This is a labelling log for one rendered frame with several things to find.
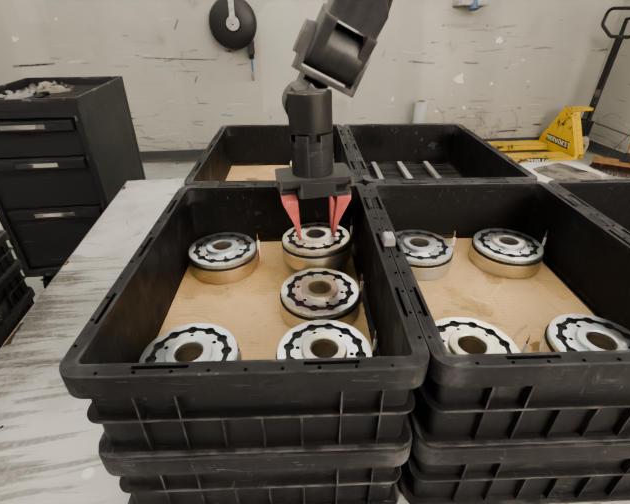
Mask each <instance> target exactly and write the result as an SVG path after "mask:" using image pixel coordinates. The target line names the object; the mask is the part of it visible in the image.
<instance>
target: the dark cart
mask: <svg viewBox="0 0 630 504"><path fill-rule="evenodd" d="M44 81H47V82H50V83H53V81H55V82H56V83H57V84H58V85H59V84H60V83H61V82H62V83H64V84H69V85H72V86H74V87H75V88H73V89H71V90H72V91H71V92H63V93H55V94H49V95H45V97H44V98H29V99H0V223H1V225H2V227H3V229H4V230H6V231H7V233H8V236H9V239H8V240H9V242H10V245H11V247H12V248H13V251H14V253H15V255H16V258H17V259H19V260H20V262H21V264H22V266H23V268H22V271H23V273H24V275H25V276H26V278H27V277H41V276H43V279H41V280H40V281H43V285H44V289H45V288H46V287H47V286H48V284H49V283H50V282H51V281H52V279H53V278H54V277H55V275H56V274H57V273H58V271H59V270H60V269H61V267H62V266H63V265H64V263H65V262H66V261H67V259H68V258H69V257H70V256H71V254H72V253H73V252H74V250H75V249H76V248H77V246H78V245H79V244H80V242H81V241H82V240H83V238H84V237H85V236H86V234H87V233H88V232H89V230H90V229H91V228H92V227H93V225H94V224H95V223H96V221H97V220H98V219H99V217H100V216H101V215H102V213H103V212H104V211H105V209H106V208H107V207H108V205H109V204H110V203H111V201H112V200H113V199H114V198H115V196H116V195H117V194H118V192H119V191H120V190H121V188H122V187H123V186H124V184H125V183H126V182H127V181H128V180H146V177H145V173H144V168H143V164H142V160H141V155H140V151H139V147H138V143H137V138H136V134H135V130H134V125H133V121H132V117H131V112H130V108H129V104H128V100H127V95H126V91H125V87H124V82H123V78H122V76H93V77H34V78H24V79H20V80H17V81H13V82H10V83H6V84H3V85H0V94H1V93H2V92H3V91H7V90H10V91H12V92H13V94H15V93H14V92H15V91H16V90H20V91H21V90H24V89H25V87H27V88H28V89H29V85H30V84H35V85H36V86H37V87H38V83H42V82H44Z"/></svg>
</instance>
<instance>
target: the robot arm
mask: <svg viewBox="0 0 630 504"><path fill-rule="evenodd" d="M392 2H393V0H328V2H327V4H326V3H324V2H323V5H322V7H321V9H320V11H319V14H318V16H317V18H316V20H315V21H313V20H309V19H306V20H305V21H304V23H303V25H302V27H301V29H300V32H299V34H298V37H297V39H296V42H295V44H294V47H293V50H292V51H294V52H296V56H295V58H294V61H293V63H292V66H291V67H293V68H294V69H296V70H298V71H300V73H299V75H298V77H297V80H295V81H293V82H291V83H290V84H288V85H287V87H286V88H285V89H284V91H283V94H282V106H283V108H284V111H285V112H286V114H287V116H288V121H289V132H290V133H289V135H290V148H291V162H292V167H286V168H277V169H275V176H276V181H277V187H278V191H279V192H280V194H281V199H282V204H283V206H284V208H285V209H286V211H287V213H288V215H289V216H290V218H291V220H292V222H293V223H294V225H295V229H296V232H297V236H298V240H301V227H300V218H299V208H298V200H297V197H296V191H295V189H297V190H298V197H299V199H310V198H320V197H329V214H330V229H331V232H332V237H334V236H335V234H336V230H337V227H338V224H339V221H340V219H341V217H342V215H343V213H344V211H345V209H346V208H347V206H348V204H349V202H350V200H351V189H350V187H349V186H348V184H350V185H353V184H354V174H353V173H352V172H351V170H350V169H349V168H348V166H347V165H346V164H345V163H334V158H333V115H332V90H331V89H327V88H328V86H330V87H332V88H334V89H336V90H337V91H339V92H341V93H343V94H345V95H347V96H349V97H351V98H353V96H354V94H355V92H356V90H357V88H358V86H359V84H360V81H361V79H362V77H363V75H364V73H365V71H366V69H367V67H368V64H369V62H370V59H371V54H372V52H373V50H374V48H375V46H376V45H377V43H378V42H377V38H378V36H379V34H380V32H381V31H382V29H383V27H384V25H385V23H386V21H387V20H388V18H389V12H390V8H391V5H392ZM338 20H339V21H341V22H343V23H345V24H346V25H348V26H350V27H352V28H353V29H355V30H357V31H358V32H359V33H356V32H354V31H352V30H351V29H349V28H347V27H345V26H344V25H342V24H340V23H339V22H338ZM302 63H303V64H305V65H307V66H309V67H311V68H313V69H315V70H317V71H319V72H321V73H323V74H324V75H326V76H328V77H330V78H332V79H334V80H336V81H338V82H340V83H342V84H344V85H345V87H343V86H341V85H339V84H337V83H335V82H334V81H332V80H330V79H328V78H327V77H324V76H322V75H320V74H318V73H316V72H314V71H312V70H310V69H309V68H306V67H305V66H303V65H302Z"/></svg>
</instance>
